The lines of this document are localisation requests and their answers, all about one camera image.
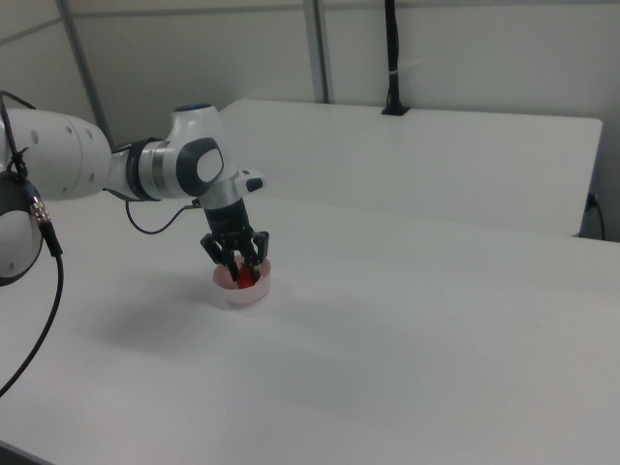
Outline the pink plastic bowl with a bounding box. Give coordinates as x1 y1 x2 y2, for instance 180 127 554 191
211 256 273 309

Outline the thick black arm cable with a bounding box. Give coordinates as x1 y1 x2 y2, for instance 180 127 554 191
0 90 66 399

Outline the black cable beside table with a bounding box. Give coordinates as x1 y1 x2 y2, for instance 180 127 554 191
585 193 607 240

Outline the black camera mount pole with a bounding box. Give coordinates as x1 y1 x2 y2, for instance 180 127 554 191
380 0 413 118

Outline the black cable along pole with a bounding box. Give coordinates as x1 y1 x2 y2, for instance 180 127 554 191
392 0 405 107

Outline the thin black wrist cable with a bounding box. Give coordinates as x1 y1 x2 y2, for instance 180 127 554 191
124 197 203 235

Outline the white side table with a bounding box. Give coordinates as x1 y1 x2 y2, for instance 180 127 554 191
216 98 605 239

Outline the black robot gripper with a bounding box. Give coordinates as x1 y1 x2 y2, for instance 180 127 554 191
199 198 271 286

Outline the grey partition frame post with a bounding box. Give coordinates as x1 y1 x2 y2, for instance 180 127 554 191
54 0 116 149
303 0 336 105

